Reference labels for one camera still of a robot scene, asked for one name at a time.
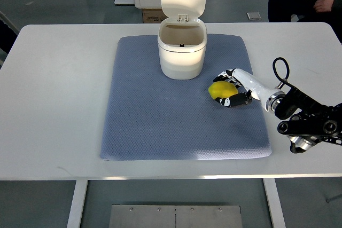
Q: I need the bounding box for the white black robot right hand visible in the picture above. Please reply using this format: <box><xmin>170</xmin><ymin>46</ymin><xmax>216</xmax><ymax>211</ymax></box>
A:
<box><xmin>213</xmin><ymin>68</ymin><xmax>285</xmax><ymax>112</ymax></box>

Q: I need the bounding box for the yellow lemon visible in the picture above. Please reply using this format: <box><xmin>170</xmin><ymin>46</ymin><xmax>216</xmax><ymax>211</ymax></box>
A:
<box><xmin>208</xmin><ymin>81</ymin><xmax>238</xmax><ymax>100</ymax></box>

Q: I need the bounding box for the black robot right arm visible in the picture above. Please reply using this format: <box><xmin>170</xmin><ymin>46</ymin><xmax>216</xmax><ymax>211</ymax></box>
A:
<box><xmin>271</xmin><ymin>57</ymin><xmax>341</xmax><ymax>154</ymax></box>

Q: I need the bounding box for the white trash bin with lid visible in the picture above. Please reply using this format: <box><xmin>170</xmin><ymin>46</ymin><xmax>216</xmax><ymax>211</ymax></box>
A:
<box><xmin>158</xmin><ymin>0</ymin><xmax>207</xmax><ymax>80</ymax></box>

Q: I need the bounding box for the grey floor socket plate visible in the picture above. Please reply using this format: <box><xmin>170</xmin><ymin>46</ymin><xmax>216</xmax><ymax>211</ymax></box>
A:
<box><xmin>246</xmin><ymin>12</ymin><xmax>262</xmax><ymax>21</ymax></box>

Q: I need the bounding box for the seated person in black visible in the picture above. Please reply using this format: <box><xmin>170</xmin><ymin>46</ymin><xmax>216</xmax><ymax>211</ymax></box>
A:
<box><xmin>268</xmin><ymin>0</ymin><xmax>341</xmax><ymax>41</ymax></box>

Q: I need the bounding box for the right white table leg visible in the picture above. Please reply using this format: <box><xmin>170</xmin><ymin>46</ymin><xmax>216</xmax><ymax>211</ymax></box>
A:
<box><xmin>263</xmin><ymin>178</ymin><xmax>286</xmax><ymax>228</ymax></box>

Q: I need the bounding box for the white table leg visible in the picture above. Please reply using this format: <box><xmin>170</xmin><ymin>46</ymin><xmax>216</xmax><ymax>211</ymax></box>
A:
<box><xmin>263</xmin><ymin>178</ymin><xmax>286</xmax><ymax>228</ymax></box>
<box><xmin>67</xmin><ymin>179</ymin><xmax>88</xmax><ymax>228</ymax></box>

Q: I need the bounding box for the blue-grey mesh mat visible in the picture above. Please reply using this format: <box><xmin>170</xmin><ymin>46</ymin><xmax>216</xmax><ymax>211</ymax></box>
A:
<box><xmin>100</xmin><ymin>34</ymin><xmax>272</xmax><ymax>161</ymax></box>

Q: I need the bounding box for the cardboard box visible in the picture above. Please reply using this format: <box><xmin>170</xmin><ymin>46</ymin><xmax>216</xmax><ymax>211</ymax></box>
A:
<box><xmin>142</xmin><ymin>9</ymin><xmax>167</xmax><ymax>23</ymax></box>

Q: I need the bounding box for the left white table leg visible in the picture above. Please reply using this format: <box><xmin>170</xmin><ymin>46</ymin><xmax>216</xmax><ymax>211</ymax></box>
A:
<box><xmin>67</xmin><ymin>179</ymin><xmax>88</xmax><ymax>228</ymax></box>

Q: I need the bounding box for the metal base plate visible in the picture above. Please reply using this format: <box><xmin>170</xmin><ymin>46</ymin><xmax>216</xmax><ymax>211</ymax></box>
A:
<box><xmin>109</xmin><ymin>205</ymin><xmax>243</xmax><ymax>227</ymax></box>

